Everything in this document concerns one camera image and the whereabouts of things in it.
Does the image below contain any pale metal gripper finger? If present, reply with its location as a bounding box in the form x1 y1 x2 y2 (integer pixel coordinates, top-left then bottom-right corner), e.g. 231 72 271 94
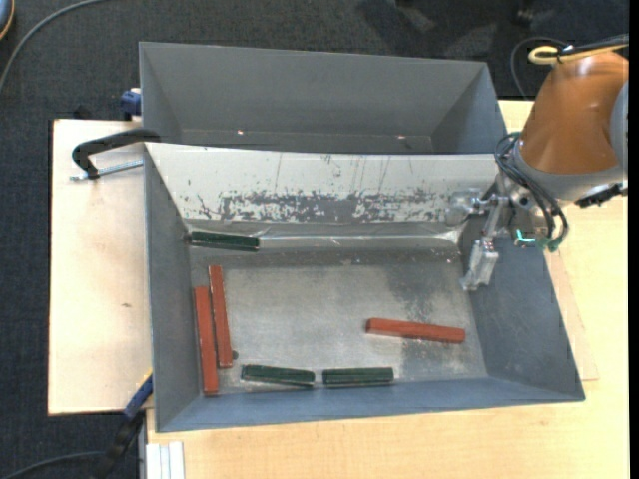
473 249 500 287
458 239 489 292

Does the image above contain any red-brown flat block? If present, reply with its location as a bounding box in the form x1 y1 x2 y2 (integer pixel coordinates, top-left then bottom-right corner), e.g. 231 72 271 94
207 264 235 369
193 285 222 397
364 317 467 345

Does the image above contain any grey metal bin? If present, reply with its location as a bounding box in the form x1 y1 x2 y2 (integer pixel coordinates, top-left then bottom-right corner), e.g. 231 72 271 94
138 41 586 434

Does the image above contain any dark green flat block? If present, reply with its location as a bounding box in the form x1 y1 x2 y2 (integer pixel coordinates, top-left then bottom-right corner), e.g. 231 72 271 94
321 366 396 388
190 230 262 253
240 363 317 388

